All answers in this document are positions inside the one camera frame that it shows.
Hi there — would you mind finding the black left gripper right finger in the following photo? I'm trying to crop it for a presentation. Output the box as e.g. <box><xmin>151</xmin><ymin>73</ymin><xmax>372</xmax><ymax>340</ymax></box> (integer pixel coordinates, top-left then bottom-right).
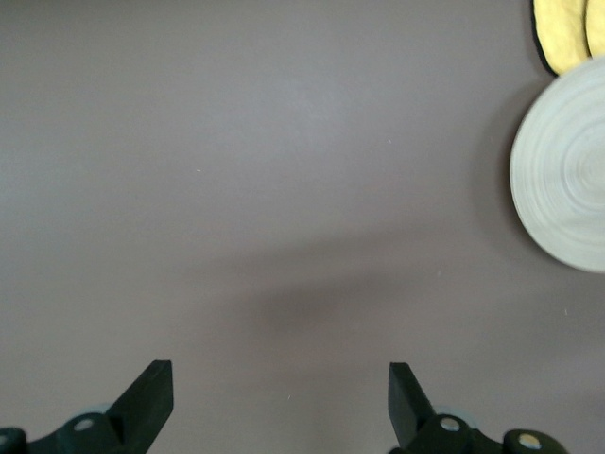
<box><xmin>388</xmin><ymin>362</ymin><xmax>566</xmax><ymax>454</ymax></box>

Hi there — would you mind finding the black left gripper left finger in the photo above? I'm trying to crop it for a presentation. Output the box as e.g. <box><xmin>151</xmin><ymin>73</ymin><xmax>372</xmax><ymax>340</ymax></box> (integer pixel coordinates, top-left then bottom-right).
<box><xmin>26</xmin><ymin>359</ymin><xmax>174</xmax><ymax>454</ymax></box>

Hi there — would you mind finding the table cover sheet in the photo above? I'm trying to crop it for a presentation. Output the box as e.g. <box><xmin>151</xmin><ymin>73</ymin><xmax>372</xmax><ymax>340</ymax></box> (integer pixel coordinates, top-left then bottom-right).
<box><xmin>0</xmin><ymin>0</ymin><xmax>605</xmax><ymax>454</ymax></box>

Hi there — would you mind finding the round pale wooden plate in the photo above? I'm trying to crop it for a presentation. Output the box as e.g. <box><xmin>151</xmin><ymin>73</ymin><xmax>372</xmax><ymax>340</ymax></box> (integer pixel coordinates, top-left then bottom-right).
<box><xmin>509</xmin><ymin>56</ymin><xmax>605</xmax><ymax>274</ymax></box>

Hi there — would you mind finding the yellow quilted oven mitt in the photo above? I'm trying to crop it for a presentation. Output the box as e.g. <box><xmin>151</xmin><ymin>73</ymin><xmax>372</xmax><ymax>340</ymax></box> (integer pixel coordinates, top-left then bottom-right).
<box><xmin>528</xmin><ymin>0</ymin><xmax>592</xmax><ymax>77</ymax></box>
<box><xmin>584</xmin><ymin>0</ymin><xmax>605</xmax><ymax>61</ymax></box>

